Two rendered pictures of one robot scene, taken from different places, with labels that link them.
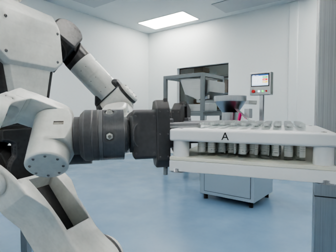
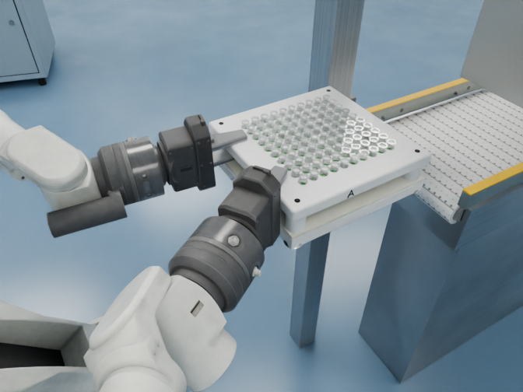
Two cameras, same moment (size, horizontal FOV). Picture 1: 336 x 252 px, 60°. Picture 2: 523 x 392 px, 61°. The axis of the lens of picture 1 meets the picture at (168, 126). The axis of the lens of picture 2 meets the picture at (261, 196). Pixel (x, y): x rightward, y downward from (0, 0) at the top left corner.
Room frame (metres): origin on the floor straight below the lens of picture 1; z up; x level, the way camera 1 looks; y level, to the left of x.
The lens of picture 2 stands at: (0.27, 0.34, 1.29)
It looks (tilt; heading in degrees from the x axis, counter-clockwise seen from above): 41 degrees down; 308
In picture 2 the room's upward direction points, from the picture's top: straight up
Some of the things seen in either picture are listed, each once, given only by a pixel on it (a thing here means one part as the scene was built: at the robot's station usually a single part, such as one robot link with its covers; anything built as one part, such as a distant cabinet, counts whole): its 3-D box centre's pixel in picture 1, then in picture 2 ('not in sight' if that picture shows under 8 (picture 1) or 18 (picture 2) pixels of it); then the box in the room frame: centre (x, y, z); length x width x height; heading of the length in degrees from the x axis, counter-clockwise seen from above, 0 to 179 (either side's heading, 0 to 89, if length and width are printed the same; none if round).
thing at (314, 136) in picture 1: (252, 132); (314, 141); (0.55, -0.16, 0.91); 0.25 x 0.24 x 0.02; 159
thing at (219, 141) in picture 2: (198, 121); (226, 137); (0.65, -0.07, 0.92); 0.06 x 0.03 x 0.02; 61
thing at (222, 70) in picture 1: (203, 91); not in sight; (6.43, -0.78, 1.43); 1.32 x 0.01 x 1.11; 52
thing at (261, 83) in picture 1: (260, 101); not in sight; (3.19, -1.02, 1.07); 0.23 x 0.10 x 0.62; 52
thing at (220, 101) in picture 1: (235, 112); not in sight; (3.28, -0.76, 0.95); 0.49 x 0.36 x 0.38; 52
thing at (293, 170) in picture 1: (252, 157); (312, 166); (0.55, -0.16, 0.86); 0.24 x 0.24 x 0.02; 69
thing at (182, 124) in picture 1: (183, 122); (271, 180); (0.53, -0.03, 0.92); 0.06 x 0.03 x 0.02; 101
